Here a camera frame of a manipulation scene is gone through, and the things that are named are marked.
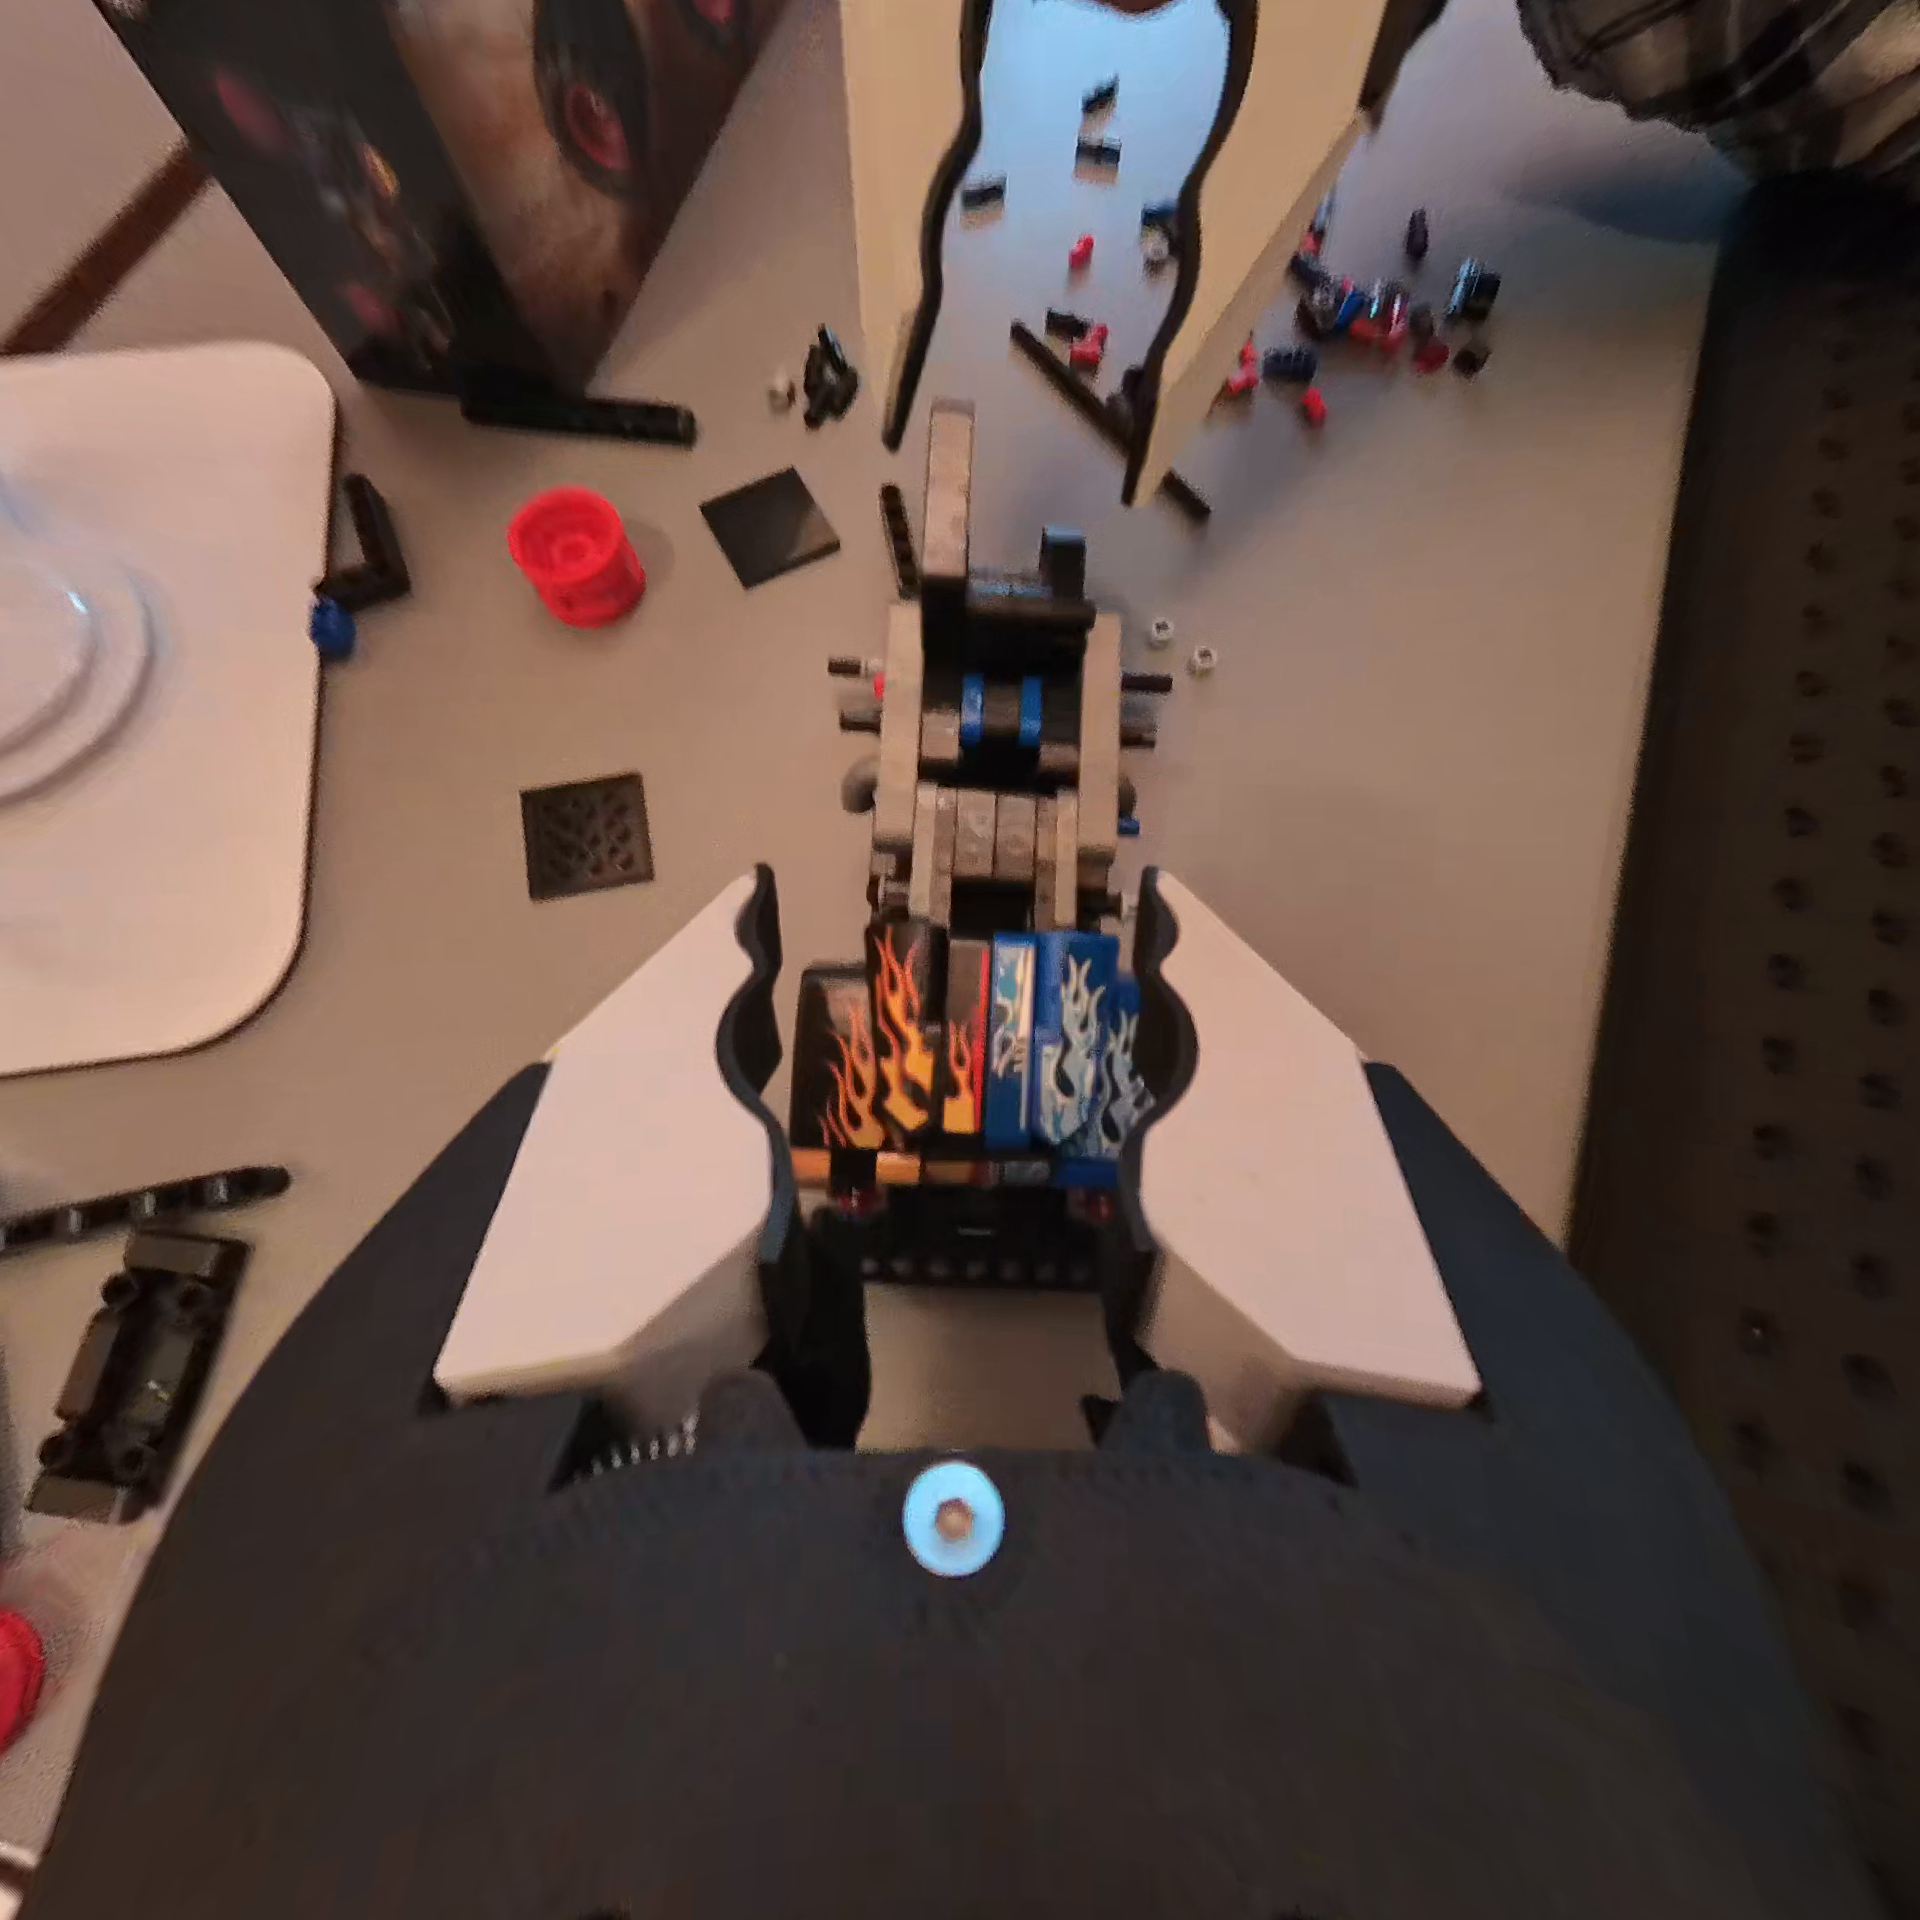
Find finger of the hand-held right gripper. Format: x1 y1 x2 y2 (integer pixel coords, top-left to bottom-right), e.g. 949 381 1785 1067
1121 0 1409 512
837 0 998 452

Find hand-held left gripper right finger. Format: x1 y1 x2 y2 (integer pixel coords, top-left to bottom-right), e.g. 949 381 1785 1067
1102 862 1488 1455

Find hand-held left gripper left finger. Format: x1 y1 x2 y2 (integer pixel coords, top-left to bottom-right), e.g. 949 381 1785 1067
433 862 873 1448

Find long black brick beam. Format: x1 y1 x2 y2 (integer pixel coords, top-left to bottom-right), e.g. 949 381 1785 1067
457 367 700 448

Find toy brick truck model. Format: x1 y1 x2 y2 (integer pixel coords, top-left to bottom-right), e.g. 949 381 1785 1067
786 398 1180 1292

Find person's right forearm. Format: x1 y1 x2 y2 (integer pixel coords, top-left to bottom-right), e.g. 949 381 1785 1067
1515 0 1920 189

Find grey desk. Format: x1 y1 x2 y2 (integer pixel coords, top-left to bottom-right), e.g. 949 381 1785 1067
0 0 1729 1920

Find scattered small brick parts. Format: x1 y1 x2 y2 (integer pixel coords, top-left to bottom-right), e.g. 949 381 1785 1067
961 76 1504 437

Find long black axle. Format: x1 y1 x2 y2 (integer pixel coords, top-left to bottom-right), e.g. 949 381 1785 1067
1008 317 1214 521

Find black holed square plate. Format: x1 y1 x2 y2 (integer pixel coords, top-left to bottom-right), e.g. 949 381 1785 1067
518 773 657 903

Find black smooth square tile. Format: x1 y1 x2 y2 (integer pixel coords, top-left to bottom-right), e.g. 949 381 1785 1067
697 463 841 591

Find dark printed toy box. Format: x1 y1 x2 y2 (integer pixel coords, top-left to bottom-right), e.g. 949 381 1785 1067
97 0 788 396

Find black perforated panel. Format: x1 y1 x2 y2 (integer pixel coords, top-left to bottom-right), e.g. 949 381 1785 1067
1568 180 1920 1920

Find white book stand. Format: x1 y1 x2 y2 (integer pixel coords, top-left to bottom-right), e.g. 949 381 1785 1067
0 343 339 1078

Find black L-shaped beam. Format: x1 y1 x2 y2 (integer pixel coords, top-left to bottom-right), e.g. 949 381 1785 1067
318 470 413 608

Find black frame brick piece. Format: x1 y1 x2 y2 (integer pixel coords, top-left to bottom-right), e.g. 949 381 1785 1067
28 1230 251 1524

